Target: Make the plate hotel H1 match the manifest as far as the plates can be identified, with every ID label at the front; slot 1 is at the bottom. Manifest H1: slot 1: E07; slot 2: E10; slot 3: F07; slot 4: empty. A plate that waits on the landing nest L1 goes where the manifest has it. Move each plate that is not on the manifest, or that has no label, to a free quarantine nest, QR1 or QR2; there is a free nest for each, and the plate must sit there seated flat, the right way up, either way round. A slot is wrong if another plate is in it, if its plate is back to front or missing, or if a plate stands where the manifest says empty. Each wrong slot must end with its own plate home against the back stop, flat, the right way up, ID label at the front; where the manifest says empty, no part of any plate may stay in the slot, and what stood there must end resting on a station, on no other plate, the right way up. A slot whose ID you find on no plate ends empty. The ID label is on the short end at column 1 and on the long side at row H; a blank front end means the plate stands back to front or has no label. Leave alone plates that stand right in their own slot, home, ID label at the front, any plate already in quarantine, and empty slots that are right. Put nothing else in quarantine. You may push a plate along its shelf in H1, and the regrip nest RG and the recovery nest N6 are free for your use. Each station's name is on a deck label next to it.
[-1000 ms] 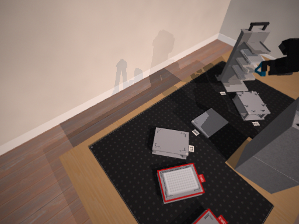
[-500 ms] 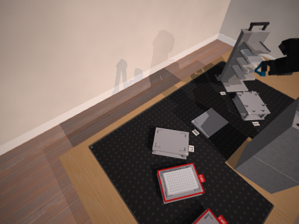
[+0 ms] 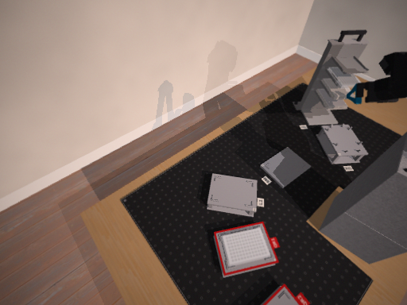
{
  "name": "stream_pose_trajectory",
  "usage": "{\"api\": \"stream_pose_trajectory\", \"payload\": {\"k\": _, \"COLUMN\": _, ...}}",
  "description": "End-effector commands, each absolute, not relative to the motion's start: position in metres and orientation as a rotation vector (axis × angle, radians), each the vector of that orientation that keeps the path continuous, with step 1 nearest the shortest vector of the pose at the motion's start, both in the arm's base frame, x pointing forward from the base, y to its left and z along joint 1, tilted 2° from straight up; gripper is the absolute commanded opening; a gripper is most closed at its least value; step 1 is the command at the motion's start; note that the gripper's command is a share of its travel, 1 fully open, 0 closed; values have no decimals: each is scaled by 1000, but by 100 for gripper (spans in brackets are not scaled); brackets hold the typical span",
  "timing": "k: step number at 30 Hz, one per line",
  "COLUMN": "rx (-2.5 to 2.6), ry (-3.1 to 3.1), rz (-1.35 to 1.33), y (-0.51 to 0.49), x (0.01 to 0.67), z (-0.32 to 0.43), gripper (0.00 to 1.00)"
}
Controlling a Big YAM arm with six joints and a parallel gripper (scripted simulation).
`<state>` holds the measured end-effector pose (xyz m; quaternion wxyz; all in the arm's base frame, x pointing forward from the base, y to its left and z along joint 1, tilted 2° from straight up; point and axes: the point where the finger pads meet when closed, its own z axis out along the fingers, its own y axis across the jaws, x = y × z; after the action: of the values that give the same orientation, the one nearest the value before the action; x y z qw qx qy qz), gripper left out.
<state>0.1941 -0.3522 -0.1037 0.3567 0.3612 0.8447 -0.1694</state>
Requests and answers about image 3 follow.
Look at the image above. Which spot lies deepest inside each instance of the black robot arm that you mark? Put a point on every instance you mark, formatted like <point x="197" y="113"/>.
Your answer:
<point x="395" y="65"/>

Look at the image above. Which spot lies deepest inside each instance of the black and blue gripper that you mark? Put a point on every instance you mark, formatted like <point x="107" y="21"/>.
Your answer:
<point x="378" y="96"/>

